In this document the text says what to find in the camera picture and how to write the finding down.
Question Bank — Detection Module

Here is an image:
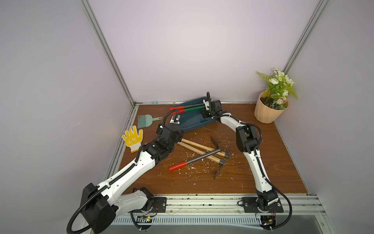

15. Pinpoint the speckled black metal hoe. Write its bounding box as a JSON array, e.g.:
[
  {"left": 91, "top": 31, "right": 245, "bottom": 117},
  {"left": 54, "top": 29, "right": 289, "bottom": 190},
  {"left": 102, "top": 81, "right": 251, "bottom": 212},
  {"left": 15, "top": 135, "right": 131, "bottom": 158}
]
[{"left": 169, "top": 103, "right": 205, "bottom": 111}]

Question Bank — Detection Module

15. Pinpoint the beige ribbed flower pot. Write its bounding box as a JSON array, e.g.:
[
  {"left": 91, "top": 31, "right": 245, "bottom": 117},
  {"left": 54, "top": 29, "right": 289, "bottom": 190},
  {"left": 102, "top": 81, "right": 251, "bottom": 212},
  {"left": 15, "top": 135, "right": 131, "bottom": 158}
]
[{"left": 254, "top": 92, "right": 287, "bottom": 124}]

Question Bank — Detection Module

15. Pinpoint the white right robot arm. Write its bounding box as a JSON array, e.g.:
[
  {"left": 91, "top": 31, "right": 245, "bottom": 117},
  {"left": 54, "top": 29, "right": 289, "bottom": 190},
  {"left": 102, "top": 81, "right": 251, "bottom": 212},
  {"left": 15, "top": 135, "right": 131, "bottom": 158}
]
[{"left": 203, "top": 93, "right": 292, "bottom": 213}]

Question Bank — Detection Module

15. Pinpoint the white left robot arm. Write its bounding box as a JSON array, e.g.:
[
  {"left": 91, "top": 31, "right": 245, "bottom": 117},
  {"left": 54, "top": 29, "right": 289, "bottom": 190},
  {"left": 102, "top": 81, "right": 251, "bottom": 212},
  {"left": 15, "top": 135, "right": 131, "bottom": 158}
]
[{"left": 66, "top": 123, "right": 184, "bottom": 234}]

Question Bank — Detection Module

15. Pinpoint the aluminium front rail frame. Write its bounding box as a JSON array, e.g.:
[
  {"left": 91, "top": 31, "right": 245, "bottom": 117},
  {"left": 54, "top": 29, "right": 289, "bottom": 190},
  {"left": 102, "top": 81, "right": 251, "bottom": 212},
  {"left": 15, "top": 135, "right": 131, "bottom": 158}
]
[{"left": 111, "top": 194, "right": 336, "bottom": 234}]

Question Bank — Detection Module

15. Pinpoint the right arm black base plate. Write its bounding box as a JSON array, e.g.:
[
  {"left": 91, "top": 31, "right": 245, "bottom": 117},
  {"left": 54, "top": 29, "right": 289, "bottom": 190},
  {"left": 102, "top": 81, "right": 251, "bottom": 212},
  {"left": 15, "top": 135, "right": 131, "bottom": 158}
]
[{"left": 237, "top": 197, "right": 284, "bottom": 214}]

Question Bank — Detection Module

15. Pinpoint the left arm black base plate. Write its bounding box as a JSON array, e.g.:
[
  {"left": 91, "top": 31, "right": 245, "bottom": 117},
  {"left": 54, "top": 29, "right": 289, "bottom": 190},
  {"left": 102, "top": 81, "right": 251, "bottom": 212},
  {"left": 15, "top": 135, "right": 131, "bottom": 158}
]
[{"left": 132, "top": 197, "right": 167, "bottom": 214}]

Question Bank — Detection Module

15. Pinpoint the wooden handled hoe lower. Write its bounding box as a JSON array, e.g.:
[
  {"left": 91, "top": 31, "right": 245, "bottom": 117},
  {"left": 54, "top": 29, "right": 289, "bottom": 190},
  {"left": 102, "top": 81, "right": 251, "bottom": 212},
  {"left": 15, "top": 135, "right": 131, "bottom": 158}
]
[{"left": 176, "top": 141, "right": 227, "bottom": 180}]

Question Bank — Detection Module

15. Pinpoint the artificial green flowering plant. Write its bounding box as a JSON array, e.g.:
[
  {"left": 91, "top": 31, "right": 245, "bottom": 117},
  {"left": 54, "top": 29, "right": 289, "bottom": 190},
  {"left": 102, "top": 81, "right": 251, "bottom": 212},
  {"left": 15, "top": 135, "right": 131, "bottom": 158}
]
[{"left": 257, "top": 68, "right": 298, "bottom": 110}]

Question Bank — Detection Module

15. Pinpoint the green metal hoe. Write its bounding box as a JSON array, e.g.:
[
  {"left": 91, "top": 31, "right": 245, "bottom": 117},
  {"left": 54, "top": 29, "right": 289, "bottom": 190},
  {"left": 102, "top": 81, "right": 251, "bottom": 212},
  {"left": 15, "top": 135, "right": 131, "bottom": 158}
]
[{"left": 172, "top": 108, "right": 205, "bottom": 114}]

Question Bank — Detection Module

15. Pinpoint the mint green hand brush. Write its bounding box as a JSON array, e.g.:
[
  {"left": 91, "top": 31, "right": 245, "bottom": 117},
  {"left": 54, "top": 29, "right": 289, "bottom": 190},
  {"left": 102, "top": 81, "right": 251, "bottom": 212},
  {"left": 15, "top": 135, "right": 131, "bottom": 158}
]
[{"left": 137, "top": 115, "right": 163, "bottom": 129}]

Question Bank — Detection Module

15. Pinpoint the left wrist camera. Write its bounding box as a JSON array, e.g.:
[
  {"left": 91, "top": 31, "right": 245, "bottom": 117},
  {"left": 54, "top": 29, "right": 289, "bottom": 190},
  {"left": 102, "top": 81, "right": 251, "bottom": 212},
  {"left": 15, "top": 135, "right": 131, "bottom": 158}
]
[{"left": 170, "top": 112, "right": 180, "bottom": 124}]

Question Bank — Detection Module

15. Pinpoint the yellow white work glove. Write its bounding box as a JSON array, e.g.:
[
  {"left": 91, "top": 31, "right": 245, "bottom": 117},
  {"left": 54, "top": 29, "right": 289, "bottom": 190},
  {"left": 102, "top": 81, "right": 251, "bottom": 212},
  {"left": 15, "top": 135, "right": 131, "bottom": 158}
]
[{"left": 122, "top": 125, "right": 143, "bottom": 153}]

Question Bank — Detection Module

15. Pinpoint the teal plastic storage box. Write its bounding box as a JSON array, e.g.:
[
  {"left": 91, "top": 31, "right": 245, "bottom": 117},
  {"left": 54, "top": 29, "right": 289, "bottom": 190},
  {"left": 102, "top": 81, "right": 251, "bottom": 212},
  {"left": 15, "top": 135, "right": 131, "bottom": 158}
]
[{"left": 174, "top": 97, "right": 216, "bottom": 133}]

